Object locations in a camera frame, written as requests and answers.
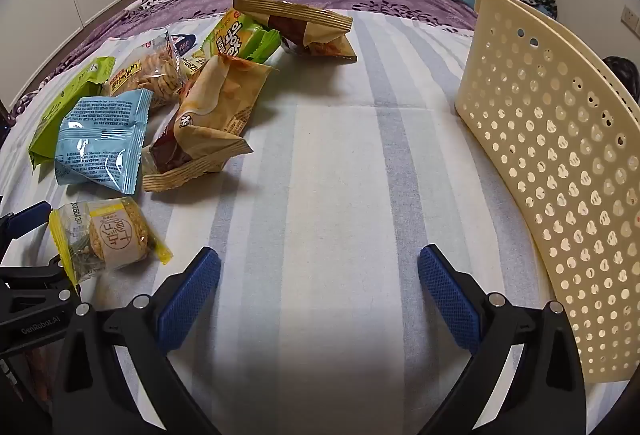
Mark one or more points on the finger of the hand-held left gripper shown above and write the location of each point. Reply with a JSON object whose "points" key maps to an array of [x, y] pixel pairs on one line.
{"points": [[27, 220], [35, 275]]}

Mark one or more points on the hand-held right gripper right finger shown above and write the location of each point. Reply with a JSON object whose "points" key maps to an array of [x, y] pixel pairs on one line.
{"points": [[450, 300]]}

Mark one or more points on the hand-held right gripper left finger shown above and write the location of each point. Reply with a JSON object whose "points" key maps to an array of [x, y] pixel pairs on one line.
{"points": [[190, 300]]}

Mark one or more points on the yellow noodle snack packet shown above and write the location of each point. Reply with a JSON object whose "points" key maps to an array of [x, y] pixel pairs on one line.
{"points": [[115, 240]]}

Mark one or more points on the light blue snack packet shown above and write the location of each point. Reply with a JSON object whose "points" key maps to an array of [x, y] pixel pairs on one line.
{"points": [[100, 140]]}

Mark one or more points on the lime green snack packet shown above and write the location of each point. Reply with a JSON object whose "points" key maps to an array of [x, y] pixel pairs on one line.
{"points": [[55, 115]]}

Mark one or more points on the cream perforated plastic basket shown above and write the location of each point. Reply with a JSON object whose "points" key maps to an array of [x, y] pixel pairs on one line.
{"points": [[550, 140]]}

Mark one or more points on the clear biscuit stick packet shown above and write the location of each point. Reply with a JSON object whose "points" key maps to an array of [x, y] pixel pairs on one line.
{"points": [[150, 75]]}

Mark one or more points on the tan chip bag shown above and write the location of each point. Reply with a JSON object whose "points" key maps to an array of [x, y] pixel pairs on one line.
{"points": [[220, 105], [300, 22]]}

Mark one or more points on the dark blue snack packet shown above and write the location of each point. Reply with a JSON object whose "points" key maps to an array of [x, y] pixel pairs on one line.
{"points": [[185, 46]]}

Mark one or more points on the small green snack packet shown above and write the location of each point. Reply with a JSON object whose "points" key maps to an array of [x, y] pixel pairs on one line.
{"points": [[262, 46]]}

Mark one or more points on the yellow green snack packet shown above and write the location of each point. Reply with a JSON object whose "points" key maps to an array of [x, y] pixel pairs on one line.
{"points": [[230, 37]]}

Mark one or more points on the striped blanket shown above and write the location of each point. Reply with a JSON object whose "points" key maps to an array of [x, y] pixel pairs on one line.
{"points": [[325, 165]]}

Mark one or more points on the black bag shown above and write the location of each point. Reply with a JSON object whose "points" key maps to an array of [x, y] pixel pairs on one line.
{"points": [[622, 75]]}

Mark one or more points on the beige wall socket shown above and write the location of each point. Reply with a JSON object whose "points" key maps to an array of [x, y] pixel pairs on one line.
{"points": [[631, 20]]}

